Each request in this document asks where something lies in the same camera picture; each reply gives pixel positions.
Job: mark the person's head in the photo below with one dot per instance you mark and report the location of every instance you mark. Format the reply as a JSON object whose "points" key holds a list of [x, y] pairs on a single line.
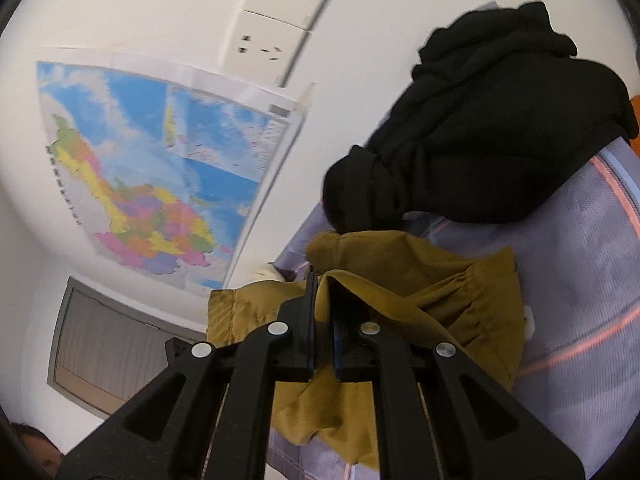
{"points": [[35, 447]]}

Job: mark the black garment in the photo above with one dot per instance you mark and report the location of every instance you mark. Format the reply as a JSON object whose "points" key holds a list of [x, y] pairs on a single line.
{"points": [[500, 135]]}

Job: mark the olive brown garment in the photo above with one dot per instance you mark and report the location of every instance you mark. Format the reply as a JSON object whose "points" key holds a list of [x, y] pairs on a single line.
{"points": [[425, 300]]}

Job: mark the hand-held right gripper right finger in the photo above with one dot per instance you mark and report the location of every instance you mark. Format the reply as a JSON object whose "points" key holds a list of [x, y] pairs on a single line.
{"points": [[345, 347]]}

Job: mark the grey door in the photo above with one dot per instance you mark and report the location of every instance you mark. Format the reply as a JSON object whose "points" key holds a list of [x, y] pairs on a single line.
{"points": [[110, 350]]}

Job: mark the colourful wall map poster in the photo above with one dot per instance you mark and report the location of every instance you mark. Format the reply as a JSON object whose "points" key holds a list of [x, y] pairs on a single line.
{"points": [[150, 160]]}

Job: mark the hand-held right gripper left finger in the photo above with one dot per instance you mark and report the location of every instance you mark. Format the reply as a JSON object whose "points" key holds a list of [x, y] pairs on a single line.
{"points": [[300, 340]]}

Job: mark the purple plaid bed sheet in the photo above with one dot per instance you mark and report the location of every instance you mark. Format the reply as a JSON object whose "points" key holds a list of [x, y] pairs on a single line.
{"points": [[575, 285]]}

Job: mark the cream garment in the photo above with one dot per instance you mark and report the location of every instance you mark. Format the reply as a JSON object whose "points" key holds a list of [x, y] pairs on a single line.
{"points": [[267, 272]]}

